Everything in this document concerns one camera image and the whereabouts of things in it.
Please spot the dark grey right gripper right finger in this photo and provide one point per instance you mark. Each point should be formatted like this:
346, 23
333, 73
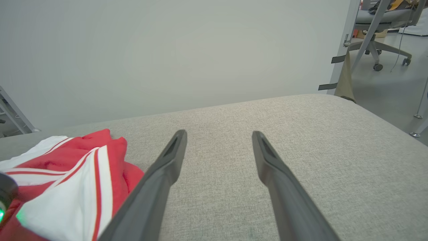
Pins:
291, 207

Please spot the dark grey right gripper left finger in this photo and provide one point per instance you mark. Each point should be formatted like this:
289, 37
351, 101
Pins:
150, 201

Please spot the red and white garment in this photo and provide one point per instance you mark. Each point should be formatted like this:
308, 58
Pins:
67, 157

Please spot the beige hanging cloth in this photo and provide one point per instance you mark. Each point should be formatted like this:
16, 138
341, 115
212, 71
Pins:
344, 83

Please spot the silver table leg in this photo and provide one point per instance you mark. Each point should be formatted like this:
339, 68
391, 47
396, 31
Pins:
419, 130
422, 103

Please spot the grey metal partition stand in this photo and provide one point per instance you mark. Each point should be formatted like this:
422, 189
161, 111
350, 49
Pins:
23, 119

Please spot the white partition panel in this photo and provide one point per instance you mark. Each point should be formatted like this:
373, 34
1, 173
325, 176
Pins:
167, 50

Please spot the grey slanted metal leg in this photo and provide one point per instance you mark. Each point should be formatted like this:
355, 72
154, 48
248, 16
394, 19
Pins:
371, 35

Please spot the brown cardboard box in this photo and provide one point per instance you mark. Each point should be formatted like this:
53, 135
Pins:
381, 34

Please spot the black item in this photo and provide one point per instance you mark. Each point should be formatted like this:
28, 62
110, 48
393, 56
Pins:
375, 7

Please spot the grey office chair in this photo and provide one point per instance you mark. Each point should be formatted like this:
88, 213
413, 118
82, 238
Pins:
398, 16

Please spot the yellow item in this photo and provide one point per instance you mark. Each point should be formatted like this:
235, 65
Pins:
401, 4

